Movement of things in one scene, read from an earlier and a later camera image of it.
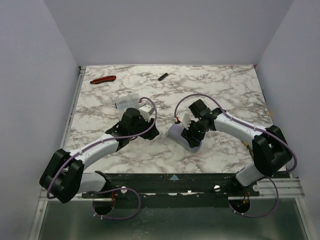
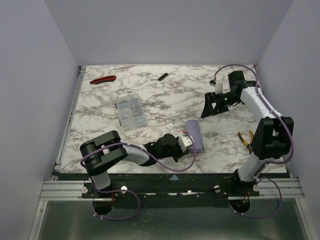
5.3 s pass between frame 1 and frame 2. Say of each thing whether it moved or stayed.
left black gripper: moved
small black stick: stayed
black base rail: stayed
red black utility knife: stayed
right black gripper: moved
